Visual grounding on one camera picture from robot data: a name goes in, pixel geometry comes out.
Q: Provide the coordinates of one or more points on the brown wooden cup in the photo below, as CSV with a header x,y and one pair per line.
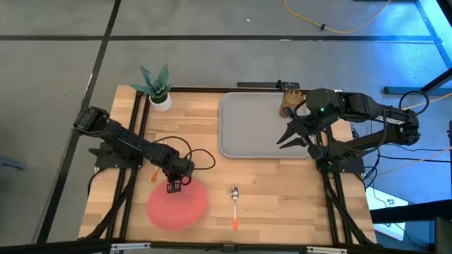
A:
x,y
291,100

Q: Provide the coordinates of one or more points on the red round plate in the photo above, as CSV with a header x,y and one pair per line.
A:
x,y
176,211

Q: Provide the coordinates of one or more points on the silver bracket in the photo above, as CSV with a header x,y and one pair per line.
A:
x,y
326,250
130,246

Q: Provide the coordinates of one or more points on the green plant in white pot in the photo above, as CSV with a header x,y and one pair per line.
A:
x,y
160,102

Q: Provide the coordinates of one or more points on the grey plastic tray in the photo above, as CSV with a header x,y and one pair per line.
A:
x,y
250,123

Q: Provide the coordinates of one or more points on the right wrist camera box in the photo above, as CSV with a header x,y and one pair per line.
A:
x,y
289,113

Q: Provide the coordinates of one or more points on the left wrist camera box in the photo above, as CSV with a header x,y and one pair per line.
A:
x,y
173,187

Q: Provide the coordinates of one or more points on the white printed sheet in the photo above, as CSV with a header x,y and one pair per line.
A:
x,y
381,197

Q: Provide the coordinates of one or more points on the black furniture beam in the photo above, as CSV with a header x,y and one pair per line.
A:
x,y
423,211

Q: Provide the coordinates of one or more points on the small table-level camera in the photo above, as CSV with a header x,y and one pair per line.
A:
x,y
228,247

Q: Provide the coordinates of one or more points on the black aluminium table frame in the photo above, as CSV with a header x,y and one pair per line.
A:
x,y
194,247

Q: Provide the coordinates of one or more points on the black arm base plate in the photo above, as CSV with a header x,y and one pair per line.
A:
x,y
353,166
102,162

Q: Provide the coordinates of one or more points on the black mounting bar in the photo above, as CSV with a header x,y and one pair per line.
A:
x,y
257,85

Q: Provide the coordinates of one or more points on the black stand leg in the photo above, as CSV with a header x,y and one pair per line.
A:
x,y
406,90

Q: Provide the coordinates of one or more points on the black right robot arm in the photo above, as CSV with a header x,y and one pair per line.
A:
x,y
360,104

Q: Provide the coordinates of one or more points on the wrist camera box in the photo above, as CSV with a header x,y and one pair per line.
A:
x,y
173,187
289,113

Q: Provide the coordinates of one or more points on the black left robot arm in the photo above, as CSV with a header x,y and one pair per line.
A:
x,y
123,139

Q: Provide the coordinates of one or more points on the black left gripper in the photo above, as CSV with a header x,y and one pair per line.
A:
x,y
178,166

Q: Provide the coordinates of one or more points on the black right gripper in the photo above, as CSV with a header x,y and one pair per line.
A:
x,y
305,123

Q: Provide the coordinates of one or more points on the grey floor object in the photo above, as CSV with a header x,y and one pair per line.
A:
x,y
10,163

